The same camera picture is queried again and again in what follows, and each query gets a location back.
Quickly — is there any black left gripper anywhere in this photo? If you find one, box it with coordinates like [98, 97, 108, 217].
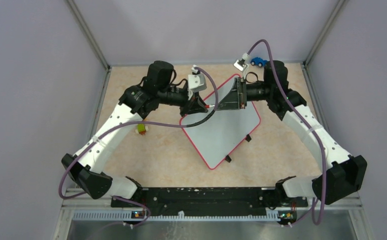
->
[158, 86, 209, 117]

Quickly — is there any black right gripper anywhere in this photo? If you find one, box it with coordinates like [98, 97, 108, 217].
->
[214, 77, 272, 111]

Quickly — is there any red whiteboard marker pen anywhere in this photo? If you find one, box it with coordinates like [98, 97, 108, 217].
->
[205, 104, 218, 111]

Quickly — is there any red framed whiteboard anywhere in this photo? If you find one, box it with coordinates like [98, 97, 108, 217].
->
[182, 102, 261, 170]

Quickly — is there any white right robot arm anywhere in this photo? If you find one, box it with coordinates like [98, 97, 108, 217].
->
[217, 60, 368, 206]

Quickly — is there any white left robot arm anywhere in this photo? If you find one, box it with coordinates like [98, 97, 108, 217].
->
[61, 60, 216, 207]

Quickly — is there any blue toy car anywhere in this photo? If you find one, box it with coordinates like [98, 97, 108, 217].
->
[250, 57, 268, 68]

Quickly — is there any colourful toy block figure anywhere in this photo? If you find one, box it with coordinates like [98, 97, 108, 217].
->
[135, 123, 149, 135]

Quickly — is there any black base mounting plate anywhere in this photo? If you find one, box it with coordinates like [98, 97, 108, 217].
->
[132, 187, 309, 217]

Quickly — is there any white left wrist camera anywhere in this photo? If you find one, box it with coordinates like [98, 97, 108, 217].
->
[187, 65, 207, 98]

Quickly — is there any white slotted cable duct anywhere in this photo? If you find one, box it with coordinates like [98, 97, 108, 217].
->
[72, 210, 280, 222]

